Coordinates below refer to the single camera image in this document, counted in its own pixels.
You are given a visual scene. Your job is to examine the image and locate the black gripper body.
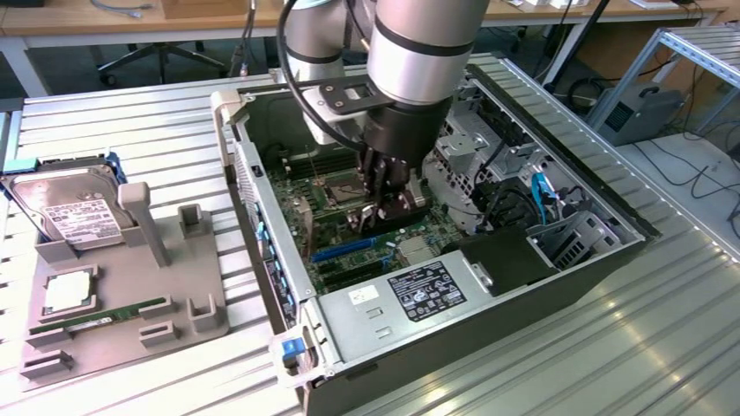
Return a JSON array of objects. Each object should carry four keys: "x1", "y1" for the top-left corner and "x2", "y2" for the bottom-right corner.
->
[{"x1": 361, "y1": 98, "x2": 453, "y2": 168}]

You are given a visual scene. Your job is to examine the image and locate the green graphics card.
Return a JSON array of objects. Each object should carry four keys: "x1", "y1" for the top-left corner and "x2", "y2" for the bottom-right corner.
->
[{"x1": 292, "y1": 182, "x2": 433, "y2": 260}]

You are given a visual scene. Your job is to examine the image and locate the CPU socket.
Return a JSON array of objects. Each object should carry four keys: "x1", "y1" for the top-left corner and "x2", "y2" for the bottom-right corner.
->
[{"x1": 320, "y1": 172, "x2": 365, "y2": 208}]

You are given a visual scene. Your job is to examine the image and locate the silver disk bay cage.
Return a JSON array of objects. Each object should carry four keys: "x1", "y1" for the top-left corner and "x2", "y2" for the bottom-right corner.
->
[{"x1": 425, "y1": 77, "x2": 556, "y2": 231}]

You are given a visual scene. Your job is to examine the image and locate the green motherboard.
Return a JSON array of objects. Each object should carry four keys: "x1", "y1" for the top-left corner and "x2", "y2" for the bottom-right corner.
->
[{"x1": 268, "y1": 145, "x2": 470, "y2": 296}]

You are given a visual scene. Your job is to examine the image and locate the silver chipset heatsink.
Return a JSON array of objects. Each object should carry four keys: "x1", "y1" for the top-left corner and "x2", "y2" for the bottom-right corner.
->
[{"x1": 397, "y1": 240, "x2": 440, "y2": 265}]

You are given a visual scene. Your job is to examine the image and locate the black plastic shroud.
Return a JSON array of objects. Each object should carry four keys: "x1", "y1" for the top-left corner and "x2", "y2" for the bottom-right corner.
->
[{"x1": 441, "y1": 227, "x2": 561, "y2": 299}]

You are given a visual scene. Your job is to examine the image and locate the silver power supply unit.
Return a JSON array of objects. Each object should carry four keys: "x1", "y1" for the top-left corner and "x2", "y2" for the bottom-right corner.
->
[{"x1": 314, "y1": 250, "x2": 501, "y2": 365}]

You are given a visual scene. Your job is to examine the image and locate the slotted silver disk bay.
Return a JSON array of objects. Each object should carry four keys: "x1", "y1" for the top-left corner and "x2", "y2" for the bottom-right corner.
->
[{"x1": 528, "y1": 211, "x2": 625, "y2": 270}]

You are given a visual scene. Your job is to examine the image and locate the black open PC case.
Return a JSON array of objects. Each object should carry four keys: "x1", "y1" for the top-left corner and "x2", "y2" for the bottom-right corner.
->
[{"x1": 209, "y1": 62, "x2": 665, "y2": 416}]

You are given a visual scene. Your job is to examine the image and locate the blue case latch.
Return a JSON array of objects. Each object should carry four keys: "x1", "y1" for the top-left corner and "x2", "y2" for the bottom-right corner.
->
[{"x1": 278, "y1": 336, "x2": 306, "y2": 364}]

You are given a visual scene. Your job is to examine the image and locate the black office chair base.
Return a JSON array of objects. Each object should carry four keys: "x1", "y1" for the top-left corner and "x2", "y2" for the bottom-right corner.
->
[{"x1": 94, "y1": 41, "x2": 230, "y2": 86}]

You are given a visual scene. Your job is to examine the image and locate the wooden desk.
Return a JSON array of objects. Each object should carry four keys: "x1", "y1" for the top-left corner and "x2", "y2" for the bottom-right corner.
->
[{"x1": 0, "y1": 0, "x2": 730, "y2": 99}]

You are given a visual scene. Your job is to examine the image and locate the grey parts rack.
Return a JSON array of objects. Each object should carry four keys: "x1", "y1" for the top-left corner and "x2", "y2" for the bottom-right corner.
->
[{"x1": 20, "y1": 181, "x2": 232, "y2": 382}]

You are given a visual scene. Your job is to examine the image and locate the silver hard disk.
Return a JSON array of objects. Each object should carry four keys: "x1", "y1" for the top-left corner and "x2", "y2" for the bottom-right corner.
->
[{"x1": 0, "y1": 166, "x2": 126, "y2": 252}]

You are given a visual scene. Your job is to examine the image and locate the green RAM stick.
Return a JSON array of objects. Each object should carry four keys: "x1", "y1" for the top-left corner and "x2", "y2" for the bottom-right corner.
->
[{"x1": 28, "y1": 301, "x2": 166, "y2": 335}]

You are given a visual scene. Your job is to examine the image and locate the silver CPU chip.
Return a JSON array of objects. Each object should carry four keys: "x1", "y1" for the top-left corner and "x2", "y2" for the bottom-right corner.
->
[{"x1": 42, "y1": 272, "x2": 97, "y2": 313}]

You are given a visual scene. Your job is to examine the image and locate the blue disk carrier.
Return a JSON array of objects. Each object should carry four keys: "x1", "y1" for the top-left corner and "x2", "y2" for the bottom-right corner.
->
[{"x1": 0, "y1": 150, "x2": 126, "y2": 203}]

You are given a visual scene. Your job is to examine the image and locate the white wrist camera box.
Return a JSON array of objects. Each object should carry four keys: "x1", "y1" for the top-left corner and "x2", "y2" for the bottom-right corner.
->
[{"x1": 301, "y1": 81, "x2": 396, "y2": 147}]

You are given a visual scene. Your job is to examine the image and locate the black wire bundle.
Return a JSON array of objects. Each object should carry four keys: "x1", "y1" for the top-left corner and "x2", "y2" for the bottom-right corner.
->
[{"x1": 470, "y1": 177, "x2": 536, "y2": 231}]

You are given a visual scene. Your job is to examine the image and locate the blue SATA wire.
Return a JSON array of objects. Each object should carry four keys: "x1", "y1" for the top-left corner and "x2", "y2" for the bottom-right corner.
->
[{"x1": 528, "y1": 172, "x2": 560, "y2": 226}]

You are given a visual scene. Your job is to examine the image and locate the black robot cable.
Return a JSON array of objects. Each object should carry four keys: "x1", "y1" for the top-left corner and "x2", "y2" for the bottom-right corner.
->
[{"x1": 274, "y1": 0, "x2": 374, "y2": 153}]

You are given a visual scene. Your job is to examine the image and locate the grey device with handle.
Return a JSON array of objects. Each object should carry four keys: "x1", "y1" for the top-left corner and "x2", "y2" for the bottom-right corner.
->
[{"x1": 588, "y1": 79, "x2": 688, "y2": 147}]

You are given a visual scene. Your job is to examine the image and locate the light blue network cable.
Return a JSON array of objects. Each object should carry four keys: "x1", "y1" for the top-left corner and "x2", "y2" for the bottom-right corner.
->
[{"x1": 90, "y1": 0, "x2": 156, "y2": 19}]

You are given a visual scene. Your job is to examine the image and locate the aluminium profile frame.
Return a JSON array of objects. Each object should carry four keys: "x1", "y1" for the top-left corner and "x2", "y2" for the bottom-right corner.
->
[{"x1": 605, "y1": 23, "x2": 740, "y2": 135}]

